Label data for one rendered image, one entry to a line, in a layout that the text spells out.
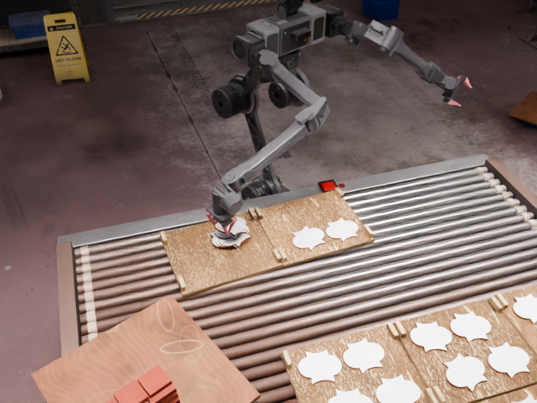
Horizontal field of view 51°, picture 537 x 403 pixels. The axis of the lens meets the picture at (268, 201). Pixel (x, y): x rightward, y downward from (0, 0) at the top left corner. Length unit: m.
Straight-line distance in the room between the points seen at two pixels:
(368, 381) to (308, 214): 0.83
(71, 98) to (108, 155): 0.99
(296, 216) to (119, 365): 1.01
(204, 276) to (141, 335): 0.40
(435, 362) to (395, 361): 0.13
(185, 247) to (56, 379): 0.75
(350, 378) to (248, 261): 0.63
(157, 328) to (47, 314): 1.61
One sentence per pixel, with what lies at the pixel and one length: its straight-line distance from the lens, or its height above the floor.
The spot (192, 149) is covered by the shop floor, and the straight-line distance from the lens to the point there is 4.49.
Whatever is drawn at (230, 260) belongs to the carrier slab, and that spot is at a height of 0.94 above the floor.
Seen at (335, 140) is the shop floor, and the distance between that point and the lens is 4.61.
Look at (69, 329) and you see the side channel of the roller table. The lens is 2.14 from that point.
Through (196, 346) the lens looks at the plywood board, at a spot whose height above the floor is 1.04.
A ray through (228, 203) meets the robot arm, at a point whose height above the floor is 1.23.
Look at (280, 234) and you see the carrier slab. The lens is 2.37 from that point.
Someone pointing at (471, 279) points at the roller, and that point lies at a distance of 2.37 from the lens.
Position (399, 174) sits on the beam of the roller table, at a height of 0.91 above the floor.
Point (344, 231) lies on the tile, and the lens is 2.39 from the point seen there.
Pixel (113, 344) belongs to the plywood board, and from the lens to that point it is 1.94.
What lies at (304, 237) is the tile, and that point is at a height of 0.94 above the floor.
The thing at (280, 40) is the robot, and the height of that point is 1.46.
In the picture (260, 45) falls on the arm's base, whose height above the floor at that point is 1.49.
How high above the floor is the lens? 2.57
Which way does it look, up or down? 40 degrees down
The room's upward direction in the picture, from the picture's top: 1 degrees clockwise
